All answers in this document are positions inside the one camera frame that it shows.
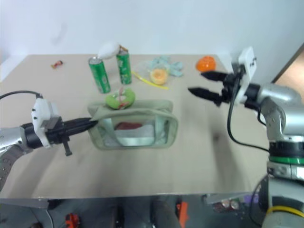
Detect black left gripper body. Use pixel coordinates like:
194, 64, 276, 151
46, 115, 73, 157

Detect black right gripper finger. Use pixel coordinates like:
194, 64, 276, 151
200, 70, 228, 83
188, 87, 224, 108

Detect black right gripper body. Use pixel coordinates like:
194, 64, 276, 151
219, 73, 241, 105

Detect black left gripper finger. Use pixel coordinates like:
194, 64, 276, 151
68, 120, 99, 135
63, 117, 94, 124

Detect green pouch with clear window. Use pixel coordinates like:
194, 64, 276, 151
87, 99, 179, 151

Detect red item inside pouch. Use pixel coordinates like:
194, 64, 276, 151
115, 121, 144, 131

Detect white item inside pouch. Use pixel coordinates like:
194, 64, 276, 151
114, 124, 155, 139

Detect clear plastic zip bag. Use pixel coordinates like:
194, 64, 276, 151
131, 60, 172, 91

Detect orange toy fruit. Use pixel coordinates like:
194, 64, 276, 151
195, 55, 218, 73

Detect light blue crumpled wrappers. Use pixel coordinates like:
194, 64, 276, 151
152, 56, 184, 78

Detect green soda can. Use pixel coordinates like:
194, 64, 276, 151
88, 56, 112, 94
115, 51, 133, 85

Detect yellow toy fruit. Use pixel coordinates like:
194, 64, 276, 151
149, 68, 169, 85

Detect white bulb-shaped object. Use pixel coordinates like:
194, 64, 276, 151
97, 41, 121, 60

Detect orange clamp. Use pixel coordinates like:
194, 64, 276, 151
176, 200, 189, 219
65, 212, 79, 228

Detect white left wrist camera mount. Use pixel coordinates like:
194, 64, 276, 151
31, 98, 60, 149

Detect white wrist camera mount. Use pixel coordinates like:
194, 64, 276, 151
231, 46, 258, 105
31, 98, 60, 149

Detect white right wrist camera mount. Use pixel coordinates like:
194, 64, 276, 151
231, 46, 258, 105

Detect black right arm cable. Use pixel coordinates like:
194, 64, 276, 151
227, 75, 271, 152

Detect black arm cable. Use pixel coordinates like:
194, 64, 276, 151
0, 90, 44, 101
227, 75, 271, 152

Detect green plush keychain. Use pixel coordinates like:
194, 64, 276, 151
105, 87, 136, 111

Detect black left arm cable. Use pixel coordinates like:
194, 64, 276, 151
0, 90, 44, 101

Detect grey metal table bracket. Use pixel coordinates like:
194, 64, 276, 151
201, 191, 253, 205
0, 198, 49, 210

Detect yellow cable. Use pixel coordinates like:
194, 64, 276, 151
266, 205, 304, 216

